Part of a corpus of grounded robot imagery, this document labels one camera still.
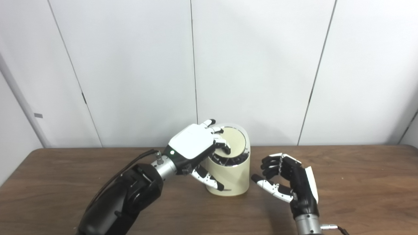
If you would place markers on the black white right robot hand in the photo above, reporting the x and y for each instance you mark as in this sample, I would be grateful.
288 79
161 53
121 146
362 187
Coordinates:
302 189

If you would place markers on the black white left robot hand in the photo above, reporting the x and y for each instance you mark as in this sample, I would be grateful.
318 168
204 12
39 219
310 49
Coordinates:
192 143

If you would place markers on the cream round bin lid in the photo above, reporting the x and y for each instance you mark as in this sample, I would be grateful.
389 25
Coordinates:
235 140

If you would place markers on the cream-colored round bin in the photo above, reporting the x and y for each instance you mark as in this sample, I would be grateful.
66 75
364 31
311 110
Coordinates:
233 176

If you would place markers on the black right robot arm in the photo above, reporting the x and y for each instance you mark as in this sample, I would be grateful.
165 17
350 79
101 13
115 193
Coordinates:
307 225

